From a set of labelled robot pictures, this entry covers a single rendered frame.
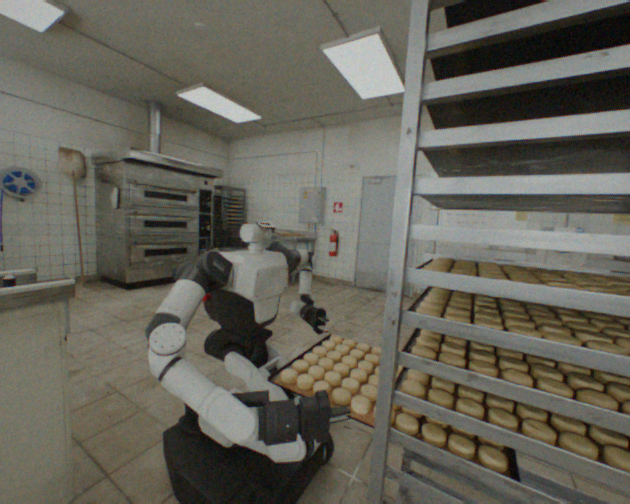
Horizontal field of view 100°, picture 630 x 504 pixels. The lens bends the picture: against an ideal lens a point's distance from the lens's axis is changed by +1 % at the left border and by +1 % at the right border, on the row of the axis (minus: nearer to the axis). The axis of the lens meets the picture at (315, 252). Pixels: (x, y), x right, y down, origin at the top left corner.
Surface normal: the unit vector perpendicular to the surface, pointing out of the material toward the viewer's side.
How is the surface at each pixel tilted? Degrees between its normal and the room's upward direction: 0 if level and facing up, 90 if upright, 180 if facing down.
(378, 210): 90
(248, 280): 86
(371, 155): 90
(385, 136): 90
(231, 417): 48
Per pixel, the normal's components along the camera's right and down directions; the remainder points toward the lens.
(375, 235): -0.51, 0.06
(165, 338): 0.33, -0.70
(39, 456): 0.91, 0.10
